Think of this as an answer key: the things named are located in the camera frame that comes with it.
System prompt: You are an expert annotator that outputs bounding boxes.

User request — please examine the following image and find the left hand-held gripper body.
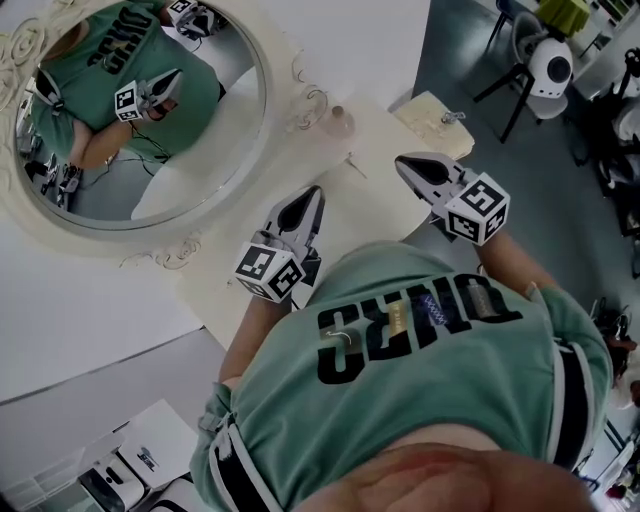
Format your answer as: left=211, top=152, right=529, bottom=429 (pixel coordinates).
left=233, top=227, right=324, bottom=304

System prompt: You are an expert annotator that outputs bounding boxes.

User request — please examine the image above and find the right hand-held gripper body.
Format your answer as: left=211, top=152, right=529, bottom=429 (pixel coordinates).
left=430, top=160, right=512, bottom=247

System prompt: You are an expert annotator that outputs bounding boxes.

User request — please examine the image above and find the small clear bottle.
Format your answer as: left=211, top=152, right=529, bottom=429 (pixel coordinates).
left=327, top=104, right=357, bottom=139

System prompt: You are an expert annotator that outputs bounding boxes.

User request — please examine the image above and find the person's left forearm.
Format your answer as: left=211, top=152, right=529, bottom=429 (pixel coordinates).
left=219, top=292, right=302, bottom=390

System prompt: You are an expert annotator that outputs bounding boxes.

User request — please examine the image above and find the person's right forearm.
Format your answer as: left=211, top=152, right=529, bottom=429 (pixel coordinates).
left=472, top=232, right=560, bottom=297

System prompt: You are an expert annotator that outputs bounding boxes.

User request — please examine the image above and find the cream table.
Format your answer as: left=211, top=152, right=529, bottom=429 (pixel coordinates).
left=172, top=94, right=454, bottom=352

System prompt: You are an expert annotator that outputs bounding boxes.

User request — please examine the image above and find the black chair with grey seat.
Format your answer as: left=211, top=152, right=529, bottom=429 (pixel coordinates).
left=472, top=0, right=572, bottom=145

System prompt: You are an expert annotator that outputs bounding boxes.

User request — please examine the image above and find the white round appliance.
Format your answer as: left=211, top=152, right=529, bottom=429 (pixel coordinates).
left=527, top=37, right=576, bottom=99

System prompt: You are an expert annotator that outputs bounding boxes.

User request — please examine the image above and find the person's green shirt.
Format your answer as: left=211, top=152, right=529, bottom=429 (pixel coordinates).
left=188, top=239, right=617, bottom=512

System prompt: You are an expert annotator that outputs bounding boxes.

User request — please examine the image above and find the green cloth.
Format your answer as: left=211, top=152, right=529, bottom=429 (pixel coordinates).
left=537, top=0, right=597, bottom=37

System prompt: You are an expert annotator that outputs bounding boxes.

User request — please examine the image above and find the white cardboard box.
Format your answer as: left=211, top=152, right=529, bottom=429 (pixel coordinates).
left=113, top=397, right=202, bottom=492

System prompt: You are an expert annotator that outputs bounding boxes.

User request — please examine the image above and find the white and black device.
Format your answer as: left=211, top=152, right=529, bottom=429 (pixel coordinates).
left=77, top=452, right=147, bottom=512

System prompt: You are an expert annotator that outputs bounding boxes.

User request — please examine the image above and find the person's chin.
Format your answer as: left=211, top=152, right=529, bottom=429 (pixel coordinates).
left=319, top=439, right=640, bottom=512

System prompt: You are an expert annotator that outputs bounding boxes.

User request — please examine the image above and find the round mirror with ornate frame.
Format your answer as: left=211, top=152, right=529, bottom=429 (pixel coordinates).
left=0, top=0, right=332, bottom=274

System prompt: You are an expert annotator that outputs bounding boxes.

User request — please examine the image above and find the black bag with cables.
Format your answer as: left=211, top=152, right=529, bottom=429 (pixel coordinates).
left=589, top=297, right=640, bottom=354

